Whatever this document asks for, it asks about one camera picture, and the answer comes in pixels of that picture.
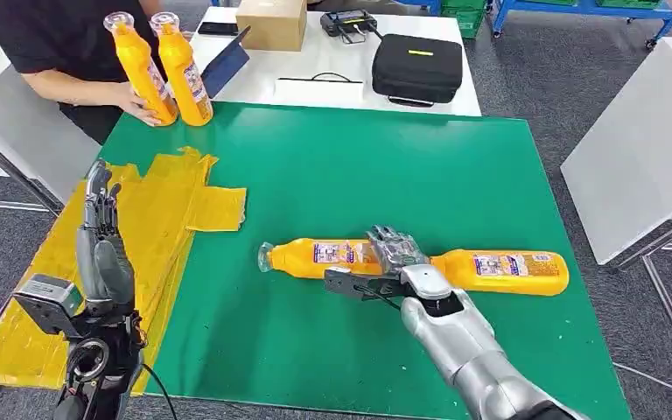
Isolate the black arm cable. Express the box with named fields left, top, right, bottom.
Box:
left=138, top=363, right=180, bottom=420

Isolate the blue metal rack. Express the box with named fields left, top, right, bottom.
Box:
left=489, top=0, right=672, bottom=51

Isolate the white floor cable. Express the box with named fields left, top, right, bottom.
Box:
left=612, top=361, right=672, bottom=396

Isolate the orange drink bottle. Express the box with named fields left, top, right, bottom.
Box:
left=257, top=237, right=385, bottom=281
left=428, top=248, right=571, bottom=298
left=150, top=11, right=214, bottom=128
left=102, top=11, right=179, bottom=128

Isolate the thin black cable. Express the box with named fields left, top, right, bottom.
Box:
left=277, top=72, right=364, bottom=86

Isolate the dark blue tablet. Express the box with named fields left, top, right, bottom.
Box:
left=199, top=25, right=253, bottom=100

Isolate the green table mat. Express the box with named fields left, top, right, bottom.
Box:
left=99, top=101, right=633, bottom=420

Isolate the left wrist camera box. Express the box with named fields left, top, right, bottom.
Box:
left=12, top=274, right=86, bottom=339

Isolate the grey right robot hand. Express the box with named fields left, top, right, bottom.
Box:
left=365, top=224, right=431, bottom=277

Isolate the black controller device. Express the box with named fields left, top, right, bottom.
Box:
left=319, top=9, right=380, bottom=46

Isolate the cardboard box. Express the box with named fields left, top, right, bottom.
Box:
left=235, top=0, right=308, bottom=53

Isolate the person's hand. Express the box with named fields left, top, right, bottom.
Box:
left=112, top=80, right=165, bottom=128

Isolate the black phone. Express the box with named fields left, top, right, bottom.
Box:
left=197, top=21, right=241, bottom=38

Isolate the person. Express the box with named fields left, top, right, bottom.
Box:
left=0, top=0, right=166, bottom=146

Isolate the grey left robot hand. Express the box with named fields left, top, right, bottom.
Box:
left=74, top=159, right=137, bottom=318

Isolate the black carrying case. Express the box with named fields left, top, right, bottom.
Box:
left=371, top=33, right=466, bottom=109

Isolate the white table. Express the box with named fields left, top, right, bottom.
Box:
left=560, top=37, right=672, bottom=389
left=0, top=58, right=103, bottom=217
left=187, top=5, right=483, bottom=117

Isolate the green plastic crate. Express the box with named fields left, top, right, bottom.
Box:
left=440, top=0, right=489, bottom=39

